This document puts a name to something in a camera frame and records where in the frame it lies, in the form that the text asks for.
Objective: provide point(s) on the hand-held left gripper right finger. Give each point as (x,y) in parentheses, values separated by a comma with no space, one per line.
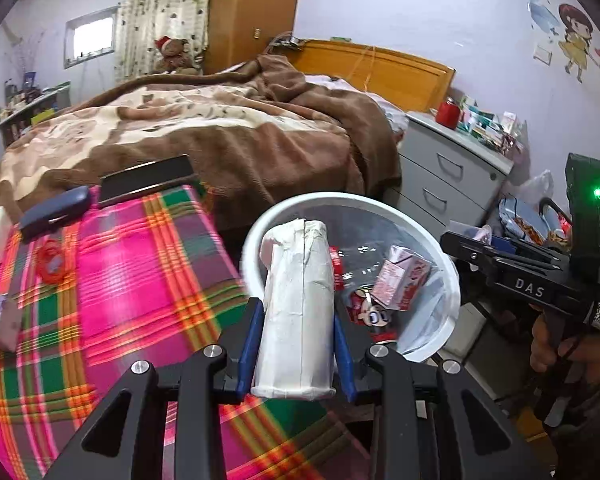
(342,355)

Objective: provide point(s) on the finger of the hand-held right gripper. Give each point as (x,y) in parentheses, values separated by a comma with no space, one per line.
(470,250)
(530,252)

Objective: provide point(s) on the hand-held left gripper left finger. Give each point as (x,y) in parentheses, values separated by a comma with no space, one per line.
(247,355)

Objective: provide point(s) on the red drink can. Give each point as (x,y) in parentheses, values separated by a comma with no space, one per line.
(370,315)

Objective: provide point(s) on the white paper package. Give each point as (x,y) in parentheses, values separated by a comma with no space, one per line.
(295,310)

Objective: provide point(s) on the white round waste bin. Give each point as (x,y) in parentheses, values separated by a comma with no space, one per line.
(300,202)

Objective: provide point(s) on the person's right forearm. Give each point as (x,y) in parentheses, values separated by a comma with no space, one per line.
(595,420)

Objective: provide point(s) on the person's right hand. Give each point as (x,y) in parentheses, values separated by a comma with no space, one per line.
(545,345)

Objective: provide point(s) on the blue patterned bag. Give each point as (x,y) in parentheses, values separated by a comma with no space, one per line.
(525,220)

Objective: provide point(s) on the white plastic bag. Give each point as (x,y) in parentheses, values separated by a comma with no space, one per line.
(537,187)

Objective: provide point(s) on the pink drink carton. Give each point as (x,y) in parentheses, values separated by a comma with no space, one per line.
(400,280)

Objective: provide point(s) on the grey drawer cabinet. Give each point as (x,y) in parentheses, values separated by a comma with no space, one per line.
(450,175)

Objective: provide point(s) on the pile of small boxes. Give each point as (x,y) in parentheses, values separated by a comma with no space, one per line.
(490,122)

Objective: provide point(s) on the red cup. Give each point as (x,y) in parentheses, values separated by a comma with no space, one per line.
(447,114)

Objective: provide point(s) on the pink white bedding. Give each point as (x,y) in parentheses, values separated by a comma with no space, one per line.
(380,107)

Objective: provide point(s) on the wooden bed headboard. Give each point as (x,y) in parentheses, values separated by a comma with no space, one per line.
(395,75)

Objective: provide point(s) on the black phone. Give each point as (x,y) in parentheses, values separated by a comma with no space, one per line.
(145,180)

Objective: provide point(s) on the red snack packet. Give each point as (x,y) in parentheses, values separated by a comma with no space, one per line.
(50,262)

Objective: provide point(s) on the brown beige blanket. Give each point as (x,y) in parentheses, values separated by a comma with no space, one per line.
(205,130)

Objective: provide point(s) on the dark blue glasses case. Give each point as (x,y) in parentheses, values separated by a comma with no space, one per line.
(55,212)

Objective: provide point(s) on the brown teddy bear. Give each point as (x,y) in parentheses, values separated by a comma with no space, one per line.
(175,55)

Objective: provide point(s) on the wooden wardrobe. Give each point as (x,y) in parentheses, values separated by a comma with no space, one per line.
(255,10)

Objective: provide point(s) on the group of bottles on shelf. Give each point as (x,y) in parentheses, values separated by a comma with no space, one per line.
(20,95)

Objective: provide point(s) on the patterned curtain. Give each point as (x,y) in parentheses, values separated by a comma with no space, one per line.
(160,15)

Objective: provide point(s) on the small window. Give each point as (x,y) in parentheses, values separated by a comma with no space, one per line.
(92,35)

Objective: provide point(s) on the dried branches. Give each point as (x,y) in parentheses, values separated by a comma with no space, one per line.
(25,55)

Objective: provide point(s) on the cartoon figure wall sticker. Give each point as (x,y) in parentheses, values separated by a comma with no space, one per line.
(575,35)

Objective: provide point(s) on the white wall shelf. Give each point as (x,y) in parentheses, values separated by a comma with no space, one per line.
(35,110)

